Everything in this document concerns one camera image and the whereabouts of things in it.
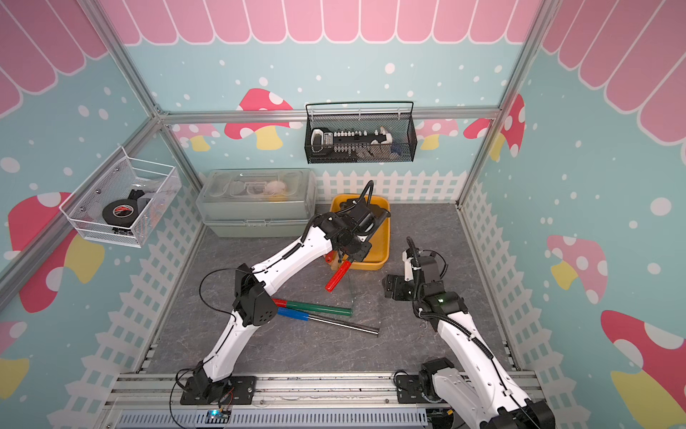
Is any wooden-handled hatchet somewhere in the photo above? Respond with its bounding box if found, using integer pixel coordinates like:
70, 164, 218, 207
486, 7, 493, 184
330, 257, 341, 271

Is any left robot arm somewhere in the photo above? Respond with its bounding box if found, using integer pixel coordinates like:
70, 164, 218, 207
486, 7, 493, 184
180, 181, 391, 407

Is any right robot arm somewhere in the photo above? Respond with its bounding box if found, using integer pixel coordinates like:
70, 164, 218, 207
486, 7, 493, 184
383, 237, 556, 428

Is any yellow plastic storage tray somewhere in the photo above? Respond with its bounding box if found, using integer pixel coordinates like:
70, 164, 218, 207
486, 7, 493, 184
330, 194, 391, 271

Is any translucent green storage box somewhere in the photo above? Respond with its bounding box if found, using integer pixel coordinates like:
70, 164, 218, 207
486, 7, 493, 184
196, 169, 316, 238

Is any white socket bit set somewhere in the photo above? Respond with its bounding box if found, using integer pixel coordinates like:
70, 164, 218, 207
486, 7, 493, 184
307, 127, 394, 159

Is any black tape roll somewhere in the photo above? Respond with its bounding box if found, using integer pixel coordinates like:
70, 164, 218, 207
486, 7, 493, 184
102, 199, 139, 228

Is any green circuit board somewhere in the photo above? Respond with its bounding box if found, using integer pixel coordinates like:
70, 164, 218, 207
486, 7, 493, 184
205, 409, 232, 425

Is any black wire mesh basket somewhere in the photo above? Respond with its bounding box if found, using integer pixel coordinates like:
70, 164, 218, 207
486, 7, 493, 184
304, 101, 417, 164

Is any white wire wall basket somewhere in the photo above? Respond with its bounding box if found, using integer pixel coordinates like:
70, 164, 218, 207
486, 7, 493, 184
60, 148, 182, 248

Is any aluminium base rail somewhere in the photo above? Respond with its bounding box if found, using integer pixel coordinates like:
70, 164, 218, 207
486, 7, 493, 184
98, 372, 553, 429

